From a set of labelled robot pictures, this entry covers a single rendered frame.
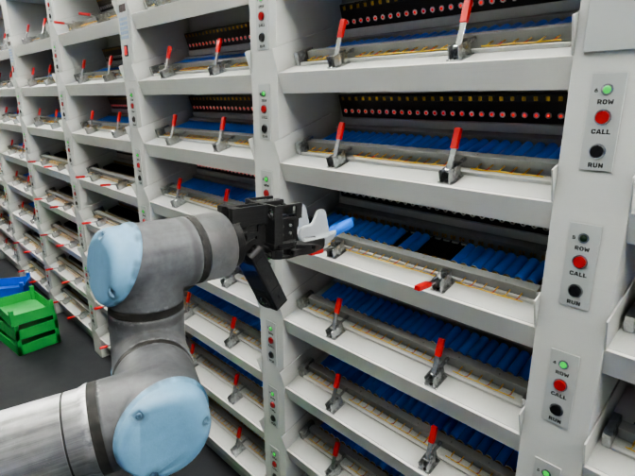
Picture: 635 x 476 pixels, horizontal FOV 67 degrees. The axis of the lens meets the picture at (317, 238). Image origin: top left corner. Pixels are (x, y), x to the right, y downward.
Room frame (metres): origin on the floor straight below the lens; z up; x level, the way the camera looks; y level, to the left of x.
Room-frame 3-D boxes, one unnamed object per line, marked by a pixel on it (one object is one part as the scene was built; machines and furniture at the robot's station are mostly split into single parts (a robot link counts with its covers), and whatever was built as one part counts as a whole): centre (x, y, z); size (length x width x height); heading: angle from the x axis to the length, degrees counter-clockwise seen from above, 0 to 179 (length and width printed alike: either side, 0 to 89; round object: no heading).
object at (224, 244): (0.62, 0.15, 1.03); 0.10 x 0.05 x 0.09; 44
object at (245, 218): (0.68, 0.09, 1.04); 0.12 x 0.08 x 0.09; 134
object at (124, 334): (0.55, 0.21, 0.92); 0.12 x 0.09 x 0.12; 24
